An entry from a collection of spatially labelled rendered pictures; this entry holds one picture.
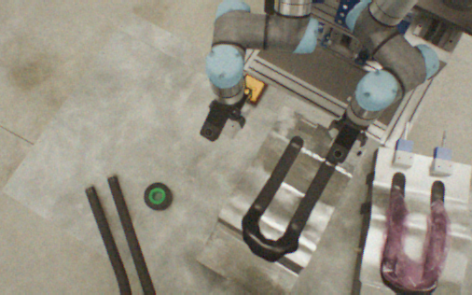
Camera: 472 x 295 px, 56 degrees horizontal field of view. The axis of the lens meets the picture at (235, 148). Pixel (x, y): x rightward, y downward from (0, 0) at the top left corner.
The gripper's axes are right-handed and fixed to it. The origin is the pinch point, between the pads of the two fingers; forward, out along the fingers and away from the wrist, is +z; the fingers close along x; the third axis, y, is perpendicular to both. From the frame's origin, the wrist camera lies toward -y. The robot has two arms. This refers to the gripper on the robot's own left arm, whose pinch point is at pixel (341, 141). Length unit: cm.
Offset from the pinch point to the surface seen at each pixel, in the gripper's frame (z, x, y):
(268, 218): -2.4, 7.3, -29.1
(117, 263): 4, 37, -60
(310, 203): 2.6, -0.4, -19.0
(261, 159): 2.3, 17.2, -14.9
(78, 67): 91, 133, 0
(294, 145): 2.3, 11.2, -6.7
